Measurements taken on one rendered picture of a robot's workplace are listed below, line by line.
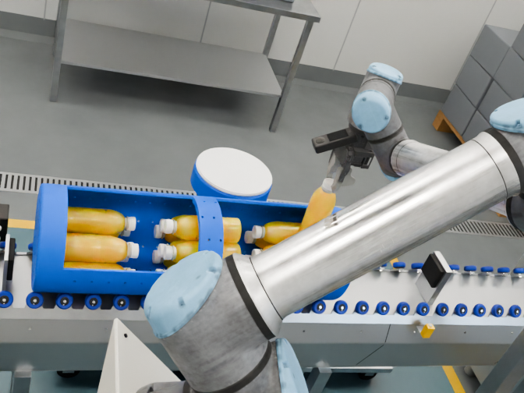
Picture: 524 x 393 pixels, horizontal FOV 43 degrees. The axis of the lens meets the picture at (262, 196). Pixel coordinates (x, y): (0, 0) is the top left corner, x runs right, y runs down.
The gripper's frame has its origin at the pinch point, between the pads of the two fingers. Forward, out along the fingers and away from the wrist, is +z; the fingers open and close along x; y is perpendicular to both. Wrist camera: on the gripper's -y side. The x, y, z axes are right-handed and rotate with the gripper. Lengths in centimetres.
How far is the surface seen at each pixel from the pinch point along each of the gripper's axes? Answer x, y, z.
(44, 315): -12, -72, 44
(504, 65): 245, 245, 56
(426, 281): 1, 51, 37
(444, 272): -4, 51, 28
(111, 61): 259, -28, 107
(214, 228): -6.4, -31.4, 13.8
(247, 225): 13.6, -13.0, 28.8
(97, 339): -14, -57, 51
